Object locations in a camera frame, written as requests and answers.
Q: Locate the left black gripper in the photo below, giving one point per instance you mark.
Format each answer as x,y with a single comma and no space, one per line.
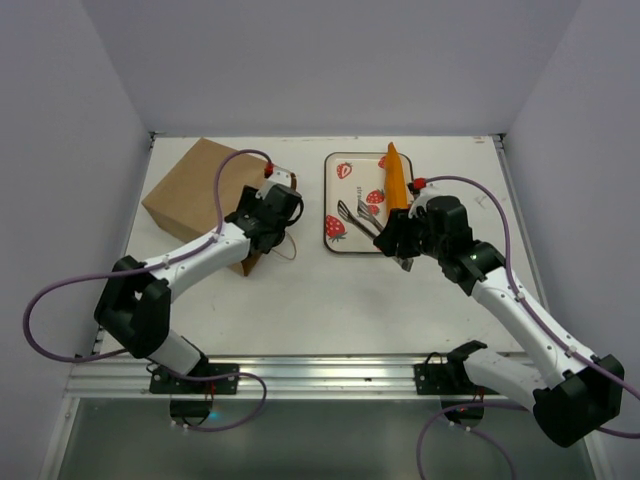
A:
248,199

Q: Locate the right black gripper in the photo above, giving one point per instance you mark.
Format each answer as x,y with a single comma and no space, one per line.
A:
398,237

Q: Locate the metal tongs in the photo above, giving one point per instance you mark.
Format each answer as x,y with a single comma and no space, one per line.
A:
363,219

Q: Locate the orange fake bread loaf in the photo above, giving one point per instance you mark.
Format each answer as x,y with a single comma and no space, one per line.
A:
397,194

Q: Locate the brown paper bag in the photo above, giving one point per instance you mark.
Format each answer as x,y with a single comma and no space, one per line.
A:
205,186

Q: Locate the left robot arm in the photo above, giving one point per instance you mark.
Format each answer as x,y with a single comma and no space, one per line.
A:
135,305

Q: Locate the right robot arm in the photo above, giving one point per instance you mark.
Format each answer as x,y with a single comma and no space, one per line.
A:
569,389

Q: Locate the strawberry print tray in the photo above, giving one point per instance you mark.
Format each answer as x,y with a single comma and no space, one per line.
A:
352,176

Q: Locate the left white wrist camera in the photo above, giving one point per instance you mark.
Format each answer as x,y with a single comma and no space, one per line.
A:
274,175

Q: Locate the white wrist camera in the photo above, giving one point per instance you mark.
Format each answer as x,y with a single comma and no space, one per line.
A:
423,191
274,175

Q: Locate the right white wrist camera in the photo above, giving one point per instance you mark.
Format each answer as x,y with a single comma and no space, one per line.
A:
423,191

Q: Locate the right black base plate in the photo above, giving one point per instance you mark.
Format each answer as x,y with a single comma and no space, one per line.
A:
444,374

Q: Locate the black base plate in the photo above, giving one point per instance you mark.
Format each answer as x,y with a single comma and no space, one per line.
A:
210,379
444,374

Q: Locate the aluminium mounting rail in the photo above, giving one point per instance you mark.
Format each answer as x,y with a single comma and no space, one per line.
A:
368,377

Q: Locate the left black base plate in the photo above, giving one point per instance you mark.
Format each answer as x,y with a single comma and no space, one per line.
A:
210,379

